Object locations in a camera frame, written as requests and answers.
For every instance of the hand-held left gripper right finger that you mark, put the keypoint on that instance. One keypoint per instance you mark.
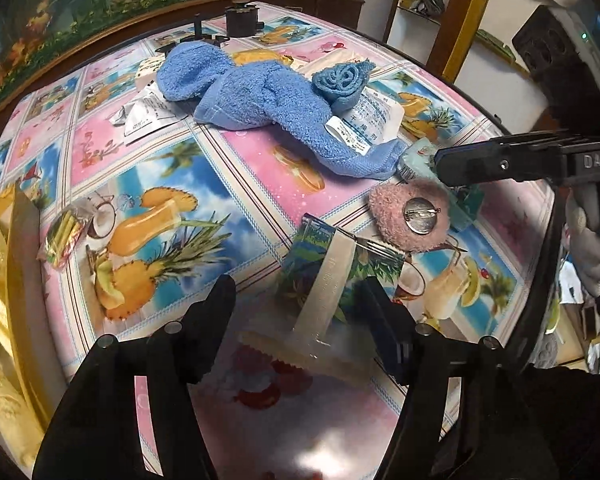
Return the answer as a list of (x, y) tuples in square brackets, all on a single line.
[(380, 320)]

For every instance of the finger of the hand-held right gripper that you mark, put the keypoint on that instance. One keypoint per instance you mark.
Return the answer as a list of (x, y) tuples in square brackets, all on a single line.
[(480, 164)]

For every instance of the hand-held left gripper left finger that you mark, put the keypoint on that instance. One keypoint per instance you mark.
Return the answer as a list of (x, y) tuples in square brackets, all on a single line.
[(215, 310)]

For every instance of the clear plastic packet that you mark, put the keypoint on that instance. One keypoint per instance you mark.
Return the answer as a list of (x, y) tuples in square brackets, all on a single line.
[(325, 300)]

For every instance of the teal wipes packet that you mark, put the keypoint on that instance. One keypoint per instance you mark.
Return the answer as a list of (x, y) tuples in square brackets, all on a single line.
[(417, 155)]

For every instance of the pink fuzzy brooch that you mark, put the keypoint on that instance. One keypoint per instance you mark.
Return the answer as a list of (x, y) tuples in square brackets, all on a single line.
[(407, 217)]

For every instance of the small blue towel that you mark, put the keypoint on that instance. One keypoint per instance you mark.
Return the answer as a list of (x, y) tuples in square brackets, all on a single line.
[(341, 80)]

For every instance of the gold storage box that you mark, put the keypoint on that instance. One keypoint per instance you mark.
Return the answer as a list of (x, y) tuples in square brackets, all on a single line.
[(22, 270)]

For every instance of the large blue towel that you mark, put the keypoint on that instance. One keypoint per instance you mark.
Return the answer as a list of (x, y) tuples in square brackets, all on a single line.
[(250, 95)]

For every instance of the person's right hand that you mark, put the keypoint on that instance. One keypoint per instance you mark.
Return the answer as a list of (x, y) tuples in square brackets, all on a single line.
[(592, 255)]

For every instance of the fruit print tablecloth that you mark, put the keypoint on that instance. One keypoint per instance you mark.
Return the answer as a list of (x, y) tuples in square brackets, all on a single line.
[(240, 170)]

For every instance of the grey cloth on shelf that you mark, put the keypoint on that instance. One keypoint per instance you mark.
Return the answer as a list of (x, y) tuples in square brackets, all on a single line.
[(427, 2)]

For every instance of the small snack packet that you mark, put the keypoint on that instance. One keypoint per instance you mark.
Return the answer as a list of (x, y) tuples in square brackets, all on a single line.
[(64, 234)]

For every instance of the black motor with shaft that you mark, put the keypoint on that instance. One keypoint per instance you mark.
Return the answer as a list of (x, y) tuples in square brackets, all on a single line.
[(200, 36)]

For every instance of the black motor with wooden cap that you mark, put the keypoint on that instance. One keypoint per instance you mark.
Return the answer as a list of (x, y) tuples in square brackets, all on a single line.
[(241, 20)]

